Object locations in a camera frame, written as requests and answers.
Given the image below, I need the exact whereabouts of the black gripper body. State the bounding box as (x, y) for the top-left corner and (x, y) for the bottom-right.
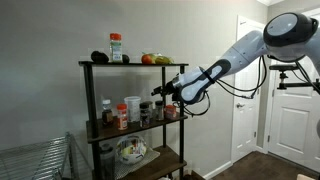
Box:
(151, 81), (181, 100)

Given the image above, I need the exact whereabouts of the black lid spice bottle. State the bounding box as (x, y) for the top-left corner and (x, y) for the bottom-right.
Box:
(155, 100), (164, 121)

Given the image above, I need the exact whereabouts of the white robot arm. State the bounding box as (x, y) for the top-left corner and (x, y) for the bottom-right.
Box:
(151, 12), (320, 105)

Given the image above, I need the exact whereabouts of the dark avocado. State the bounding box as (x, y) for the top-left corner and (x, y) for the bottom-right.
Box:
(122, 54), (130, 64)
(91, 51), (109, 63)

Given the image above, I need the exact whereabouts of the dark wood black shelf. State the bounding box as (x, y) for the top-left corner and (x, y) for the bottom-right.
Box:
(78, 60), (190, 180)

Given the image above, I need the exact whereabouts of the orange lid spice bottle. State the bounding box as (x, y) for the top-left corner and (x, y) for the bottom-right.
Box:
(110, 33), (122, 63)

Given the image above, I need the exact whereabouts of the green label sauce bottle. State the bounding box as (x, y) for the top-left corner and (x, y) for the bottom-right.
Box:
(102, 99), (113, 126)

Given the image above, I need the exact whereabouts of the dark water bottle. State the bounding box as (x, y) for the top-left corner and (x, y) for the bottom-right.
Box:
(100, 144), (115, 180)

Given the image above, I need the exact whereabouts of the red lid dark jar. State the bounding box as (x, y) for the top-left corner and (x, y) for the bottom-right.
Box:
(140, 103), (150, 128)

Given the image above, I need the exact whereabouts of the green plastic food bag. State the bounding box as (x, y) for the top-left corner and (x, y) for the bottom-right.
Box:
(142, 53), (173, 64)

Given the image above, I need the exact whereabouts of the left red tomato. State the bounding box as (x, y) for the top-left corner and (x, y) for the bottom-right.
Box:
(141, 54), (153, 64)

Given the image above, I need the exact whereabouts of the white plastic tub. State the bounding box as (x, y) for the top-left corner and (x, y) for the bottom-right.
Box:
(124, 96), (141, 123)

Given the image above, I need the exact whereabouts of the orange lid seasoning jar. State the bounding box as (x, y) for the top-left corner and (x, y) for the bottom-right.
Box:
(117, 104), (128, 130)

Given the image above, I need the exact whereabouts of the white panel door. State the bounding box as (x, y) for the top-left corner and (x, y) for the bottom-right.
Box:
(230, 14), (268, 164)

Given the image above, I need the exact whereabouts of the grey woven mat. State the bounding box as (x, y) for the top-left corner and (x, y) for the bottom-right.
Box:
(115, 148), (160, 179)

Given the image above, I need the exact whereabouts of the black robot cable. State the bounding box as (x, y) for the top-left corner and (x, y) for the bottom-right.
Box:
(181, 54), (268, 118)

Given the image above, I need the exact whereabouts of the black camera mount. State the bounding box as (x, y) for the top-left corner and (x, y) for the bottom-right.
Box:
(268, 63), (320, 91)

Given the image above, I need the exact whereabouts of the chrome wire rack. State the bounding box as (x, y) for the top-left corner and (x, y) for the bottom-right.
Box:
(0, 133), (80, 180)

